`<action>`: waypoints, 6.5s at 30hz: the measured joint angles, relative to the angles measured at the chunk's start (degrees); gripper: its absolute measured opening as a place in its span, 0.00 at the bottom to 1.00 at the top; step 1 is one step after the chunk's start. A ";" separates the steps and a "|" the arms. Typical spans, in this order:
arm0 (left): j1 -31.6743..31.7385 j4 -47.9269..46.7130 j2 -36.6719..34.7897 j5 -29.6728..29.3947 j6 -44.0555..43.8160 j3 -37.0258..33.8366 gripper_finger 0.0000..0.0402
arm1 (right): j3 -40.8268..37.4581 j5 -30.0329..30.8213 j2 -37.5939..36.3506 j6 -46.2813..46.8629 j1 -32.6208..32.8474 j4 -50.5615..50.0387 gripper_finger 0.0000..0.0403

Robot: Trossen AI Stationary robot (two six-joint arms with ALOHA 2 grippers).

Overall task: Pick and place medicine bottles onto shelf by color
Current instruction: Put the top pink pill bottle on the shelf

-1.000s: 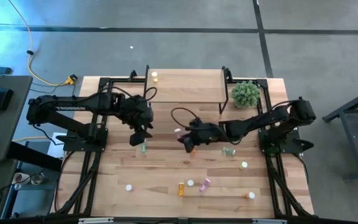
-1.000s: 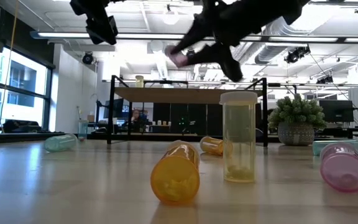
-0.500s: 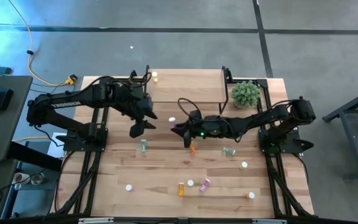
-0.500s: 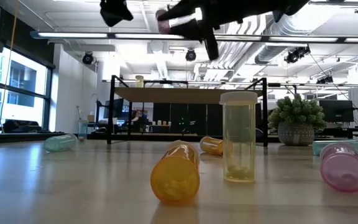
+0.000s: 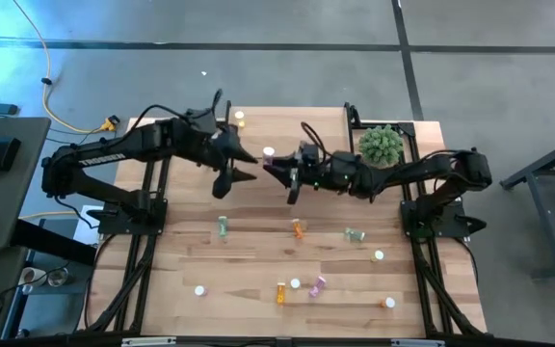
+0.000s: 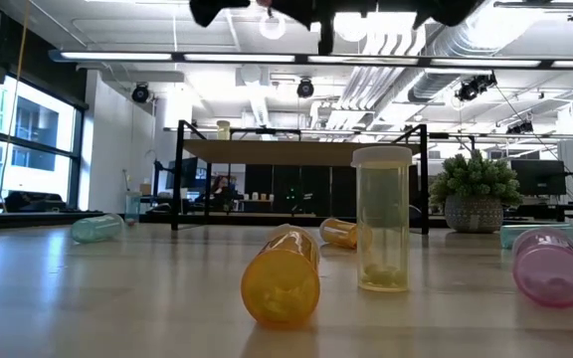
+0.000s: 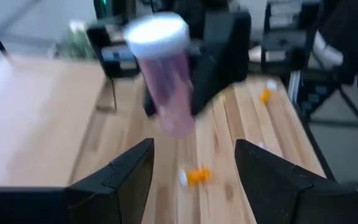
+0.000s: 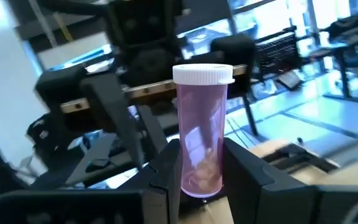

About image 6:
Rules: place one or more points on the long ceiling light bar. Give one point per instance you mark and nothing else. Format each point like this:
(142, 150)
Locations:
(237, 57)

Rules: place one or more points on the small cardboard box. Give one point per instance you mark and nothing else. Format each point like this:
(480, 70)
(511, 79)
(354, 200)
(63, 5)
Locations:
(145, 189)

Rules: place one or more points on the orange medicine bottle white cap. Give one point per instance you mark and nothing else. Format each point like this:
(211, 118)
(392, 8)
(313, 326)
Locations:
(280, 286)
(338, 233)

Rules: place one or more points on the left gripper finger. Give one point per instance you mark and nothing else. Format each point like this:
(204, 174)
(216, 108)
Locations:
(207, 12)

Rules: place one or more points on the silver air duct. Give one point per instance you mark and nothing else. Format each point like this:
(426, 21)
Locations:
(465, 40)

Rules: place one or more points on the black sofa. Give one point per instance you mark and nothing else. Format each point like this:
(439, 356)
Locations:
(33, 201)

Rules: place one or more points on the large window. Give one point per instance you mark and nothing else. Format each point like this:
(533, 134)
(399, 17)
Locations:
(33, 129)

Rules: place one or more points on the black computer monitor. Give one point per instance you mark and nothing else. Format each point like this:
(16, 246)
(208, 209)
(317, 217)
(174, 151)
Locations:
(189, 173)
(537, 176)

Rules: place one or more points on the round white pendant lamp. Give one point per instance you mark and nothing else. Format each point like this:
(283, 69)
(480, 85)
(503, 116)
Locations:
(264, 29)

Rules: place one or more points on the black partition panels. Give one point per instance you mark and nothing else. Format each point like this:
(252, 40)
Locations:
(316, 189)

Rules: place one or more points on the yellow medicine bottle white cap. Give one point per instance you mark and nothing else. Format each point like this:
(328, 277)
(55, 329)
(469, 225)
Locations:
(382, 199)
(223, 130)

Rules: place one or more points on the person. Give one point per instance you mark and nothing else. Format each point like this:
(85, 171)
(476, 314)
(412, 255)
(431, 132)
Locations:
(221, 191)

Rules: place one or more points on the black ceiling spotlight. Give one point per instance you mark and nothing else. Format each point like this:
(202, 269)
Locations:
(473, 89)
(305, 88)
(140, 93)
(520, 127)

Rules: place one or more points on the wooden shelf black metal frame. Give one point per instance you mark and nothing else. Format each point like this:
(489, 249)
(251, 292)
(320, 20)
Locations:
(276, 153)

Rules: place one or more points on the green plant in grey pot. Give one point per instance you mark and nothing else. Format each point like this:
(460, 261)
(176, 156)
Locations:
(473, 189)

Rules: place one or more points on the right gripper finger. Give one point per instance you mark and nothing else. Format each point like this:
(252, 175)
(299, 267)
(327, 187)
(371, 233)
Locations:
(316, 12)

